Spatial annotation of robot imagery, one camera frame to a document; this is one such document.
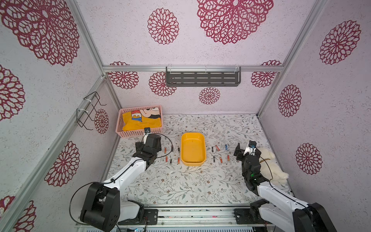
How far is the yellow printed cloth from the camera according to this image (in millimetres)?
1041

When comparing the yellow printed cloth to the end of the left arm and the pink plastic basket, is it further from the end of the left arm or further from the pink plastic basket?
the end of the left arm

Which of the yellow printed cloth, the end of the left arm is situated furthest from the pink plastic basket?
the end of the left arm

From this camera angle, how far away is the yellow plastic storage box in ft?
3.00

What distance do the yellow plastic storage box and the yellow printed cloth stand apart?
0.71ft
